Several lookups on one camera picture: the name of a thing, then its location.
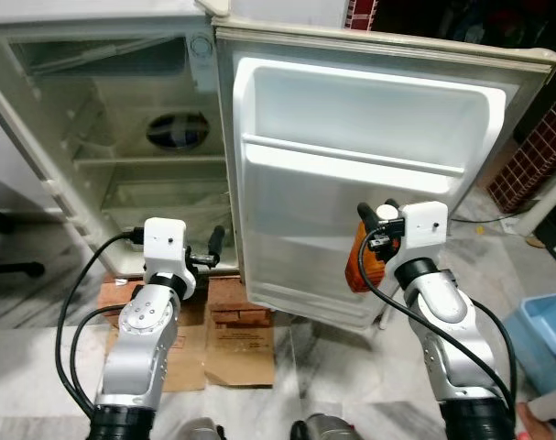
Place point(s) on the round dark fridge fan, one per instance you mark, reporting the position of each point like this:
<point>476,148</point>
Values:
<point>179,130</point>

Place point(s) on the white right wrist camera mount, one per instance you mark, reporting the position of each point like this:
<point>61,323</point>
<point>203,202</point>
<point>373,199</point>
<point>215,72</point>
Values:
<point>426,225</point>

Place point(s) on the grey robot foot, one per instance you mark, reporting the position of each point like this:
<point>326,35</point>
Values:
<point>321,428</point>
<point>202,431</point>

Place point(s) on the red brick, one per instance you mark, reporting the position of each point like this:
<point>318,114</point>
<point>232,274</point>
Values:
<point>117,295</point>
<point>232,302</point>

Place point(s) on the grey robot right foot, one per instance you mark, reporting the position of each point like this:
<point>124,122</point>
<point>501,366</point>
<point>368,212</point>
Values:
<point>321,428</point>

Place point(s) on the small white table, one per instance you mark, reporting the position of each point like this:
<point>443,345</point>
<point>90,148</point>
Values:
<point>548,197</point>

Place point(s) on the light blue plastic bin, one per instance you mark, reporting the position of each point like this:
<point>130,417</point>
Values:
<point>539,339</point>

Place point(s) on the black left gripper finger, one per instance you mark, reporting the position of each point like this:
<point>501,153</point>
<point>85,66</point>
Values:
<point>217,241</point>

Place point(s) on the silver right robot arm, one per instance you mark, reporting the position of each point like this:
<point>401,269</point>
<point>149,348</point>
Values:
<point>442,312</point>

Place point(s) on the white fridge door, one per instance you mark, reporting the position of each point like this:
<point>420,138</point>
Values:
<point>351,119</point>

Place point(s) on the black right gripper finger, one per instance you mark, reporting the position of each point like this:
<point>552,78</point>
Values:
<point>367,216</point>

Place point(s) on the black chair base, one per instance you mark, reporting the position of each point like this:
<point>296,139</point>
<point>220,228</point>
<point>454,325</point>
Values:
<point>7,268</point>

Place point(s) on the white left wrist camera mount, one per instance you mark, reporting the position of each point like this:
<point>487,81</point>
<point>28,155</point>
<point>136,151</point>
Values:
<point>165,240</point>

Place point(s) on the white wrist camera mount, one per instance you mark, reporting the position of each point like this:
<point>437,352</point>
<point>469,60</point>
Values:
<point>165,240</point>
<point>426,225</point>

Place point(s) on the person's foot grey trouser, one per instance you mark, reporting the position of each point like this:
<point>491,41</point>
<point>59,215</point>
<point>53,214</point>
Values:
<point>548,408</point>

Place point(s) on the white freezer door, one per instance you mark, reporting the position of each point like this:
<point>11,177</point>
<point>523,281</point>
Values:
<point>278,11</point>

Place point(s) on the clear fridge shelf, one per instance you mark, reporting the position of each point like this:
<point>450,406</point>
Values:
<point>149,163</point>

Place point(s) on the black power adapter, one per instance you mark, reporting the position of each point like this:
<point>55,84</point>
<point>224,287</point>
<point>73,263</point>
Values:
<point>552,243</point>

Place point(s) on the brown printed cardboard sheet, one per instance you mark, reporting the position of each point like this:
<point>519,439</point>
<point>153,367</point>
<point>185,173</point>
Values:
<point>241,353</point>

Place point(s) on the grey robot left foot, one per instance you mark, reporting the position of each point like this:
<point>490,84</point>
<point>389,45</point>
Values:
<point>202,431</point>

